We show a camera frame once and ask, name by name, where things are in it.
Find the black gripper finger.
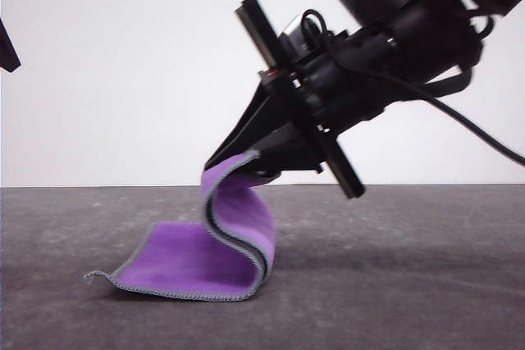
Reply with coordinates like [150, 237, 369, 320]
[203, 78, 299, 170]
[252, 122, 329, 181]
[0, 17, 22, 74]

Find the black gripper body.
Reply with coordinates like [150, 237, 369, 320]
[235, 0, 415, 200]

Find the purple towel with grey hem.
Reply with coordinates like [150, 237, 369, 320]
[83, 148, 276, 302]

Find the grey table cloth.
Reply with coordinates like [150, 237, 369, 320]
[0, 184, 525, 350]

